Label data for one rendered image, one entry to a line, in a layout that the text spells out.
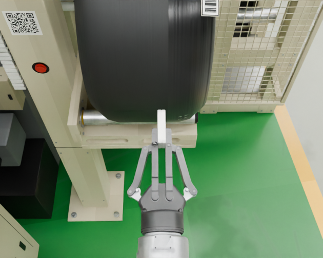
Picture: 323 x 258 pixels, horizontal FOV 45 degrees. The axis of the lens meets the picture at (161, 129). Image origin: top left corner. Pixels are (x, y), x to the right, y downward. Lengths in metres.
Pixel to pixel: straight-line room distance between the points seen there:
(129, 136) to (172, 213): 0.54
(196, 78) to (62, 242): 1.35
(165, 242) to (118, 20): 0.42
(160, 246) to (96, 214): 1.35
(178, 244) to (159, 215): 0.06
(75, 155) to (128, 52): 0.80
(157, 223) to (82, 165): 0.95
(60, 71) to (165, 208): 0.56
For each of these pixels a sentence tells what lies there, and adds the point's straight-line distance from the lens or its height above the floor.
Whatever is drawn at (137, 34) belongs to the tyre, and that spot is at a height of 1.33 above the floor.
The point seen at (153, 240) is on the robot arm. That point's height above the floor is 1.23.
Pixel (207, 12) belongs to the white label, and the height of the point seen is 1.35.
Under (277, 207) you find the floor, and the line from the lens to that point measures 2.08.
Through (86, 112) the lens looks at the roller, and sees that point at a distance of 1.17.
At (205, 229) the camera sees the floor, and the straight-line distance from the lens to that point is 1.97.
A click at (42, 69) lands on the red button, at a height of 1.06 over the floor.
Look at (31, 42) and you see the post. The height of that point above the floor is 1.16.
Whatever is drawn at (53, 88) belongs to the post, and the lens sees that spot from 1.18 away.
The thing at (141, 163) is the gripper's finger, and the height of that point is 1.23.
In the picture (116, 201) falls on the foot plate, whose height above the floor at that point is 0.01.
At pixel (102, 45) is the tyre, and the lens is 0.79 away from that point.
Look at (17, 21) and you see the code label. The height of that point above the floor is 1.23.
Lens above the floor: 1.87
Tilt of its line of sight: 58 degrees down
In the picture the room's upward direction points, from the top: straight up
